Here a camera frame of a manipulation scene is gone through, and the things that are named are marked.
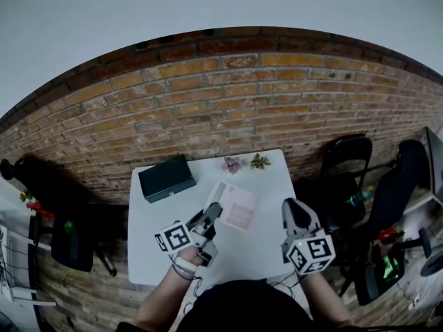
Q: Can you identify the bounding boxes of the black thin cable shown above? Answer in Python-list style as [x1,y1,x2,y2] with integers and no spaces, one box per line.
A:
[171,261,206,316]

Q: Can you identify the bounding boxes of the white shelf rack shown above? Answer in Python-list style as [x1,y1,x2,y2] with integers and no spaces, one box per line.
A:
[0,216,57,308]

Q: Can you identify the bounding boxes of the pink and white calculator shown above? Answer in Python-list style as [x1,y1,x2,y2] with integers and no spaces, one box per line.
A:
[204,181,257,230]

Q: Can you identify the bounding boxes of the green plastic bottle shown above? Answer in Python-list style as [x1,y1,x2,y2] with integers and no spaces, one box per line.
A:
[345,185,375,207]

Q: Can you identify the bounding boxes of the pink artificial succulent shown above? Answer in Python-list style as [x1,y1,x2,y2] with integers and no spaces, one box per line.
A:
[221,156,248,175]

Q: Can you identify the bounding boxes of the person's left hand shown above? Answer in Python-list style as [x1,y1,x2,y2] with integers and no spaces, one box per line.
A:
[172,246,205,266]

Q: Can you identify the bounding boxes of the person's right forearm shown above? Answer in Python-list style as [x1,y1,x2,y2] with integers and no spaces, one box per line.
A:
[300,267,355,328]

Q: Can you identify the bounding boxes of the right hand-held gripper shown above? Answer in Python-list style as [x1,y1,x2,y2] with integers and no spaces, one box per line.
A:
[280,198,336,277]

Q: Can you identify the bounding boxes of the green artificial succulent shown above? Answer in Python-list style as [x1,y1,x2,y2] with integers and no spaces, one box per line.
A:
[249,152,272,171]

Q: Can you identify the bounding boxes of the person's black clothed torso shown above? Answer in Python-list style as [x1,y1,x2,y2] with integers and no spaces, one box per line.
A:
[117,279,314,332]

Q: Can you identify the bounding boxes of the black folding chair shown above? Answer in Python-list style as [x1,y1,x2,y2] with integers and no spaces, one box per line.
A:
[318,133,374,237]

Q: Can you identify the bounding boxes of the black chair with green item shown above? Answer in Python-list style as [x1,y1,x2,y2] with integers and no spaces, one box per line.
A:
[28,212,95,273]

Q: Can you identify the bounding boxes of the black rectangular box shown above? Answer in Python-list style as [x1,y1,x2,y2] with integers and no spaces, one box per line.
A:
[137,153,197,204]

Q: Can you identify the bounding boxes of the black tripod leg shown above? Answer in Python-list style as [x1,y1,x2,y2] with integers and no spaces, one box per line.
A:
[93,246,118,277]

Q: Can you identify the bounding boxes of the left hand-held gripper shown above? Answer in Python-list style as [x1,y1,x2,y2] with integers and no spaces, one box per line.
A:
[154,202,224,268]

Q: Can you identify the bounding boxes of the red object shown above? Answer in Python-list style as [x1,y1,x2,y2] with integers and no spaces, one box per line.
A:
[377,228,405,243]

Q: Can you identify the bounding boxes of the white wristband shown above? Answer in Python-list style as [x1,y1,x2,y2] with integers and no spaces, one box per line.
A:
[174,255,197,275]

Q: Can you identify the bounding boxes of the black office chair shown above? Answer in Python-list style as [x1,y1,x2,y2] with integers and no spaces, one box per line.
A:
[337,139,432,306]

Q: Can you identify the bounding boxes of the person's left forearm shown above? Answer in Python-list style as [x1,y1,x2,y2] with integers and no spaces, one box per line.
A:
[134,261,195,329]

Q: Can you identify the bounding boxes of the red artificial flowers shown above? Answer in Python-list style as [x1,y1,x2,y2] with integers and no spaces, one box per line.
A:
[19,189,55,225]

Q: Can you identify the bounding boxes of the grey monitor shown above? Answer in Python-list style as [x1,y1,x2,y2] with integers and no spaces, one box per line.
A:
[403,126,443,221]

